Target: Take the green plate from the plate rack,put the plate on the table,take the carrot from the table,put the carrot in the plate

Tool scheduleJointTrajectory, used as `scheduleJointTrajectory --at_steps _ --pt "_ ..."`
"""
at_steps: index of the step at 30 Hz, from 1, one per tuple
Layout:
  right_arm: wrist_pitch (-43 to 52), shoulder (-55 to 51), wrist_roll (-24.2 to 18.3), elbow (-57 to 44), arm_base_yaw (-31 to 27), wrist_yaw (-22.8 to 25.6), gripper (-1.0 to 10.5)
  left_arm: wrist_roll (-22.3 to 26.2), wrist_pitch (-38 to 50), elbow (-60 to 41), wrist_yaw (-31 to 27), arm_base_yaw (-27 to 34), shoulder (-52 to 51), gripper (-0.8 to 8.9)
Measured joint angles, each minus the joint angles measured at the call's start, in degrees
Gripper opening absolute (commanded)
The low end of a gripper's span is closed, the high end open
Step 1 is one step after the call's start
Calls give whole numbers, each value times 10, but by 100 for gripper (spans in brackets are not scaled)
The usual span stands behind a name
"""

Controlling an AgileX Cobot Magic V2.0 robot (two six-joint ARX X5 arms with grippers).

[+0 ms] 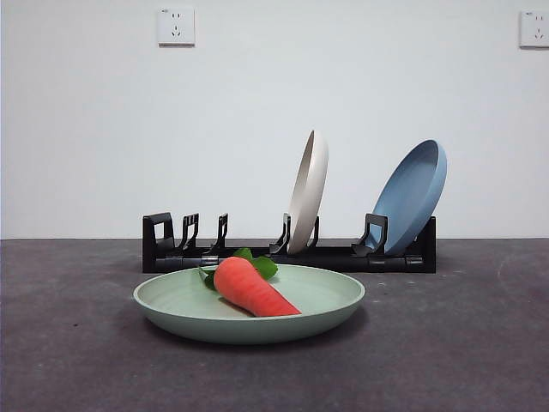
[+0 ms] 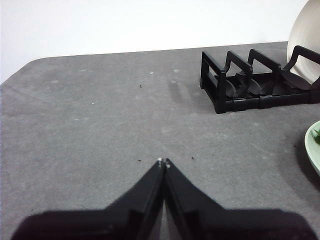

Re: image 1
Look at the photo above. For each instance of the orange carrot with green leaves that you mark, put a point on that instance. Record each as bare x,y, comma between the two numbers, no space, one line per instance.
251,287

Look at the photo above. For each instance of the green plate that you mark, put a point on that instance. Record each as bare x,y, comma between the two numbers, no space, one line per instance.
193,317

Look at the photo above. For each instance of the beige plate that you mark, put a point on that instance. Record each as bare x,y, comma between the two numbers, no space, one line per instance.
308,193

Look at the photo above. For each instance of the black plate rack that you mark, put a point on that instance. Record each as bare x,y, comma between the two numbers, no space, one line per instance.
332,260

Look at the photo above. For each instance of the blue plate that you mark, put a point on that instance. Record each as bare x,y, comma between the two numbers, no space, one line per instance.
409,193

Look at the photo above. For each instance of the white wall socket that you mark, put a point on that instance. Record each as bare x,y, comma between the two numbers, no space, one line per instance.
176,26
534,29

